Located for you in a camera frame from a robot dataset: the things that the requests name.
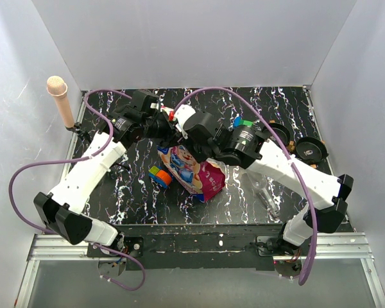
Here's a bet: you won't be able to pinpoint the black bowl with logo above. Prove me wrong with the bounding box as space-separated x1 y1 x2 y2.
261 121 291 146

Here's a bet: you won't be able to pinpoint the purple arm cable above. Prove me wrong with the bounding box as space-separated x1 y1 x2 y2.
8 89 146 291
173 87 318 286

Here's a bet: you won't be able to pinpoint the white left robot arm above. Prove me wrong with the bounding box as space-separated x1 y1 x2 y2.
33 103 192 257

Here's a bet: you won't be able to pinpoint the pink pet food bag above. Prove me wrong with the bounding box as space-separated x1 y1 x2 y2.
157 145 225 202

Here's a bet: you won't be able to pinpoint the pink microphone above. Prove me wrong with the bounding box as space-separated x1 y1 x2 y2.
46 76 75 129

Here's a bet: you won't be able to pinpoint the colourful cube toy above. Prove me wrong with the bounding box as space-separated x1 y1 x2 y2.
148 166 173 189

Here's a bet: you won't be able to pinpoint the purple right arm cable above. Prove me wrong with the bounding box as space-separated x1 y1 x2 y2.
173 87 318 286

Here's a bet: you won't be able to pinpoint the blue green toy blocks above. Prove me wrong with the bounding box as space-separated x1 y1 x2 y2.
233 116 253 128

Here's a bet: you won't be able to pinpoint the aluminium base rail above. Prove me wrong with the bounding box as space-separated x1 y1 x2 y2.
14 234 385 307

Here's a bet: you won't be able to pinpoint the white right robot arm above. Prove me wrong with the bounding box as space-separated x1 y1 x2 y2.
176 123 354 255

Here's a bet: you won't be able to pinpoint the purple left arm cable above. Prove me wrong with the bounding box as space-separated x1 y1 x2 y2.
8 89 146 291

